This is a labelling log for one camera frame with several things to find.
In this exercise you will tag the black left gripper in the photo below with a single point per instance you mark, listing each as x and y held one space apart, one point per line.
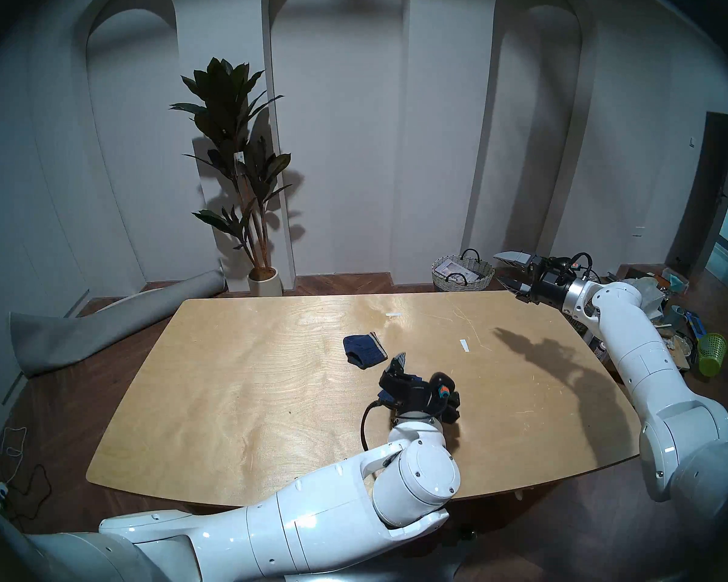
412 396

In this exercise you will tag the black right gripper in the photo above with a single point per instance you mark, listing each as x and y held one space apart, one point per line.
549 287

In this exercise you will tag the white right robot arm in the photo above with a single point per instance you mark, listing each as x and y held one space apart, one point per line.
637 344

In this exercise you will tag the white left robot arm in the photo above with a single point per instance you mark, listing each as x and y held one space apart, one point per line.
340 514

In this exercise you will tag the clear plastic bag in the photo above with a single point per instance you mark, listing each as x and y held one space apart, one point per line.
654 293

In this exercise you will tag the white plant pot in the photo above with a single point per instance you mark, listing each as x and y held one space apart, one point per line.
265 282

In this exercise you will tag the light wooden table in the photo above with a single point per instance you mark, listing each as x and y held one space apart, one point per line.
218 405

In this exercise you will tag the dark door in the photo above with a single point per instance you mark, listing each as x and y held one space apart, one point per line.
704 193

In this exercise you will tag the green plastic basket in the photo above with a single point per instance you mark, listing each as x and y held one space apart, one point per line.
711 355

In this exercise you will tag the tall dark green plant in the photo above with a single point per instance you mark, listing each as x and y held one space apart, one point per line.
227 102

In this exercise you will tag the rolled grey carpet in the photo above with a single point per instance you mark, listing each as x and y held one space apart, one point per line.
85 335

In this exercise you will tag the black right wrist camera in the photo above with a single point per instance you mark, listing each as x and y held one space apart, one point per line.
567 265

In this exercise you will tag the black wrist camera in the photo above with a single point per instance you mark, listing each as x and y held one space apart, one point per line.
567 265
446 390

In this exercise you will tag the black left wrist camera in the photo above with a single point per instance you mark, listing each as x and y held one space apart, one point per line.
446 390

